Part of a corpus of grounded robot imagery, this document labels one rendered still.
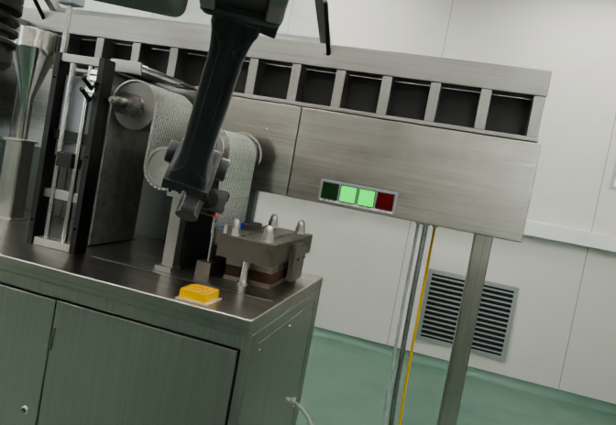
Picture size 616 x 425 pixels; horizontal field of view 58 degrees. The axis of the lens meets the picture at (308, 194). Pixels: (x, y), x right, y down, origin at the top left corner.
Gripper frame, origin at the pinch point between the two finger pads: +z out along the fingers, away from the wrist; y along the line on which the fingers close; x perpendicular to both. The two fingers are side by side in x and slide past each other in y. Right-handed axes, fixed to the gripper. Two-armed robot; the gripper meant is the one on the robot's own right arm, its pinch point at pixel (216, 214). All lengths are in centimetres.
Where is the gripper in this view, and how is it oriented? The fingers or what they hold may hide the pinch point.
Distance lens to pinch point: 159.5
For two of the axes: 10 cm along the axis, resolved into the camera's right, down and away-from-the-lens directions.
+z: 1.3, 5.0, 8.6
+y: 9.5, 1.8, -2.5
